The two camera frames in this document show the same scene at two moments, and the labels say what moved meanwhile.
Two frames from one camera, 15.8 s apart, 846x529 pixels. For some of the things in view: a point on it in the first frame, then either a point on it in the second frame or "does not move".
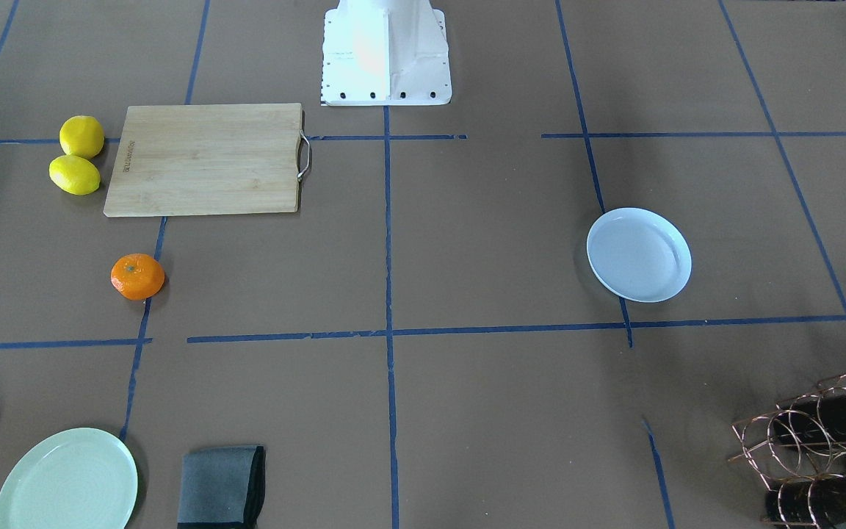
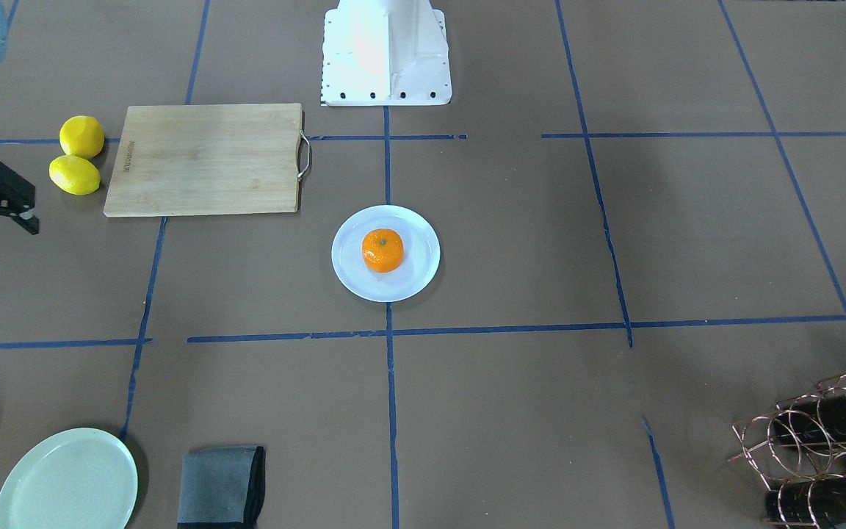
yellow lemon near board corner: [81, 136] does not move
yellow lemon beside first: [74, 175] does not move
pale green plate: [83, 479] does not move
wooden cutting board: [207, 159] does not move
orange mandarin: [137, 276] → [382, 250]
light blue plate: [639, 254] → [418, 266]
